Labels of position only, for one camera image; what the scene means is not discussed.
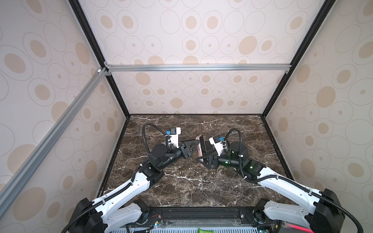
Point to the horizontal aluminium rail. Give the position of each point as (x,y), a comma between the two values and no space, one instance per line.
(194,67)

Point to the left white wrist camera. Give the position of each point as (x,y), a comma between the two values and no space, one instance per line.
(172,137)

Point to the phone in grey case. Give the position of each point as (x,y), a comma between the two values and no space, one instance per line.
(210,149)

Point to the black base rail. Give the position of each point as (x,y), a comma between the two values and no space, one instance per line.
(244,215)

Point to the pink pen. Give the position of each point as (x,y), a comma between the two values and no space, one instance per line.
(299,228)

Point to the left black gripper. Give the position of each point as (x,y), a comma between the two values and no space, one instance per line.
(185,149)

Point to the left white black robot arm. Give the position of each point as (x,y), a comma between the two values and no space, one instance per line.
(109,212)

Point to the green tag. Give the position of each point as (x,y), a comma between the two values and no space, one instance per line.
(205,231)

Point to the diagonal aluminium rail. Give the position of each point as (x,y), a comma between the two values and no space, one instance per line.
(30,166)

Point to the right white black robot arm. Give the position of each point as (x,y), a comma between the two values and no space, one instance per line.
(291,186)

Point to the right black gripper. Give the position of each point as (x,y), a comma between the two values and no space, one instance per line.
(211,158)

